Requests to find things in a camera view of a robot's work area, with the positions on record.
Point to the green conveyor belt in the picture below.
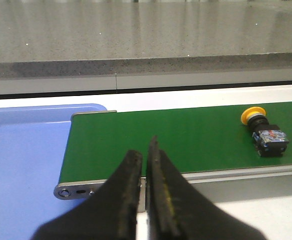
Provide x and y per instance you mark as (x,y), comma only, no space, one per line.
(195,139)

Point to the grey stone counter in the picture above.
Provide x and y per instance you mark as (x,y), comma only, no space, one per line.
(60,46)

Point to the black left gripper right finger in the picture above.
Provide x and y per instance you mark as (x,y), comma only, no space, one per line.
(177,211)

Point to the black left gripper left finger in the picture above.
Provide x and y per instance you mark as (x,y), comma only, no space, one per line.
(109,214)

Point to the aluminium conveyor frame rail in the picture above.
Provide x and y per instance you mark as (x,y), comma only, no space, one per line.
(218,186)

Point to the blue plastic tray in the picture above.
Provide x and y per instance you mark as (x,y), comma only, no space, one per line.
(32,145)

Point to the yellow push button switch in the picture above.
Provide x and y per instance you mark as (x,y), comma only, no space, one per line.
(269,139)

